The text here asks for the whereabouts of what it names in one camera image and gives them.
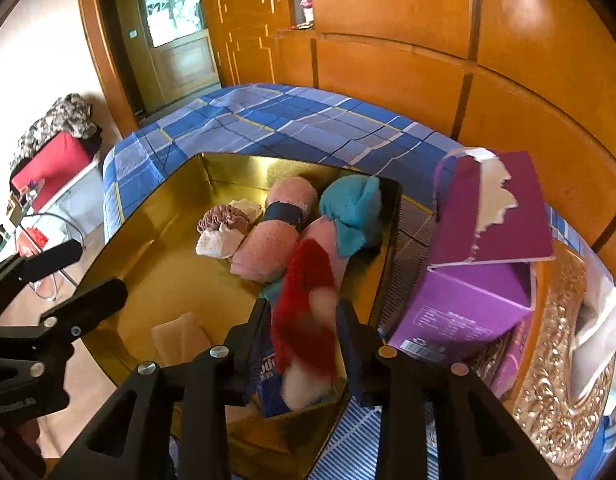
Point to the gold tin box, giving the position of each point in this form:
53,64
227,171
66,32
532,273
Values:
153,260

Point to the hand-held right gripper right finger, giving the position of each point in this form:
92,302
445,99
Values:
360,360

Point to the wooden door with glass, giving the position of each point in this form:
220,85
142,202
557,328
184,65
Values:
183,60

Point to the purple cardboard box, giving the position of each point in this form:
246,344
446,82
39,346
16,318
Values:
463,305

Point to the red suitcase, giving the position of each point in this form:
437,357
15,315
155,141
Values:
53,165

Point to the camouflage jacket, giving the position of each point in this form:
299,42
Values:
63,115

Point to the pink ornament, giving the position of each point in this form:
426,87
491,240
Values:
306,0

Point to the teal fuzzy cloth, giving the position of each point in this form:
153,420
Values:
348,205

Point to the pink towel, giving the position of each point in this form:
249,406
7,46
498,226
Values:
268,250

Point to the blue tissue pack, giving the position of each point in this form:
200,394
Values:
270,390

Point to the gold embossed tissue box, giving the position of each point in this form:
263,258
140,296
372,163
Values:
553,340

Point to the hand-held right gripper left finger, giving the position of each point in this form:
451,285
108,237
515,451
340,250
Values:
238,355

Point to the pink brown scrunchie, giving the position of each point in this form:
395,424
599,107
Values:
223,217

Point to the wooden striped panel door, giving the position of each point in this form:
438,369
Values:
248,20

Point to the white tissue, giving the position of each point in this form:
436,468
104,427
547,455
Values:
603,330

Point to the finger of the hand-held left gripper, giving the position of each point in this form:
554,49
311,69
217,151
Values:
43,262
88,305

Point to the pink cloth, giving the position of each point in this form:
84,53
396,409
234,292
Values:
320,235

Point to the red white fuzzy sock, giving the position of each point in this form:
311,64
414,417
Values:
298,310

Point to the white low cabinet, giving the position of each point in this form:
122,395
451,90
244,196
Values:
73,195

